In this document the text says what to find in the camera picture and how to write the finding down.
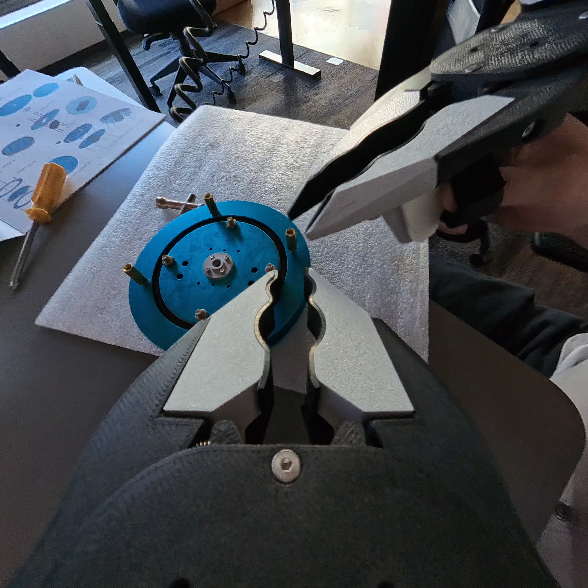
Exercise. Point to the blue round base plate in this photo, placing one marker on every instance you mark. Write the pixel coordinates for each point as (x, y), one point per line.
(193, 294)

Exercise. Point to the metal socket wrench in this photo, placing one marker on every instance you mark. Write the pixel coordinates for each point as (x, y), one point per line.
(174, 202)

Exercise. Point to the printed instruction manual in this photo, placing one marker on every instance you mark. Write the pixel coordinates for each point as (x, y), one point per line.
(115, 128)

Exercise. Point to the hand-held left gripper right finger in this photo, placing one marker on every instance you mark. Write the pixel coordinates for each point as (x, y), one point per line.
(363, 367)

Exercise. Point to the dark grey desk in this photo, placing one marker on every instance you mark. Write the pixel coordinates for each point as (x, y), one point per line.
(55, 390)

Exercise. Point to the black desk column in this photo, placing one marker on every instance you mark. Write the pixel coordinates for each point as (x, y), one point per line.
(404, 36)

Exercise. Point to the white floor sticker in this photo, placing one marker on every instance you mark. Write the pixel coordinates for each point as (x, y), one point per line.
(335, 62)

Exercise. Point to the person's right hand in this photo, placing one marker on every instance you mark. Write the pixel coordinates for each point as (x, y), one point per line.
(551, 183)

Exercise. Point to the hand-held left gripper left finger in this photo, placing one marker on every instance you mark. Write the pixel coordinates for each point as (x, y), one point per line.
(216, 367)

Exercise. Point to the black metal desk leg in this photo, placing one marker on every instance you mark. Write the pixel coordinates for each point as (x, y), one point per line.
(120, 50)
(285, 32)

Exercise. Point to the white foam sheet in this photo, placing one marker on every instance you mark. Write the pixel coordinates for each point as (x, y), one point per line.
(229, 147)

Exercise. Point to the black chair base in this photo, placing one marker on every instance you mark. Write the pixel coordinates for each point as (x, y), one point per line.
(156, 13)

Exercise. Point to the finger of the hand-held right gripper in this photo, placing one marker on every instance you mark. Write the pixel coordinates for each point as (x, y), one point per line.
(395, 179)
(390, 110)

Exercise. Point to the person's dark trousers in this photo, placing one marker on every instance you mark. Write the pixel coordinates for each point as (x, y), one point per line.
(496, 312)

